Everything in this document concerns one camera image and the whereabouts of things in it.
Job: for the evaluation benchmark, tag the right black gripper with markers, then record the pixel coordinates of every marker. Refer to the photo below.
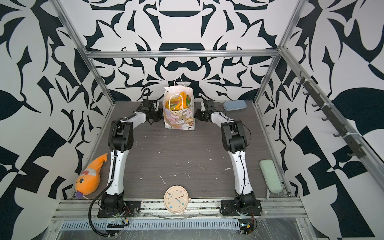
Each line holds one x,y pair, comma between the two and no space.
197,115

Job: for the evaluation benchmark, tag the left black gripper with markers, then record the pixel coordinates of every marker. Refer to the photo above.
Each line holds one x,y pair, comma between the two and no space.
161,111

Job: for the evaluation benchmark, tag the patterned paper gift bag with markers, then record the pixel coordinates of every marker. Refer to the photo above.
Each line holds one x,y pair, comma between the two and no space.
179,120

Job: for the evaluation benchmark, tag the green corn chips packet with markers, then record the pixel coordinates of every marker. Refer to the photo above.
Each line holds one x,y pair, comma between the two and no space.
188,101

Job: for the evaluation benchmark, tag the yellow snack packet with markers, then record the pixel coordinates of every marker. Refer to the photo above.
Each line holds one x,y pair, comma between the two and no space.
177,102

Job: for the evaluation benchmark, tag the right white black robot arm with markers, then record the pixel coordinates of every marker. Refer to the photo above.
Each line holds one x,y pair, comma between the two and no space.
235,143

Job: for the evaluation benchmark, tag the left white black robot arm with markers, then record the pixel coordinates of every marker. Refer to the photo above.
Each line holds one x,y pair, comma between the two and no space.
121,140

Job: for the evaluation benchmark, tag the blue-grey glasses case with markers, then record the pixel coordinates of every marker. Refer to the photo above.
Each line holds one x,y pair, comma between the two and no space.
234,105

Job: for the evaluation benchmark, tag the pale green glasses case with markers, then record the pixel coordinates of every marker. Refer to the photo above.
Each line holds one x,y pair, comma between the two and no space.
271,176

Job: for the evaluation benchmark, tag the orange fish plush toy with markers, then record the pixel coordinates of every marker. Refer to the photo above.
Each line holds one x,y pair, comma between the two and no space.
89,179

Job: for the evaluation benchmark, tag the round beige wall clock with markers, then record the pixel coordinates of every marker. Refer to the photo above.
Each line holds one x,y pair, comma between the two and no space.
176,199

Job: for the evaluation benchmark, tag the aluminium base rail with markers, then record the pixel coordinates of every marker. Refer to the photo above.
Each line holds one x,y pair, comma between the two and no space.
194,219

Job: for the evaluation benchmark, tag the black wall hook rack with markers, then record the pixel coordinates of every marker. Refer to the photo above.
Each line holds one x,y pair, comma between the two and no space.
333,115

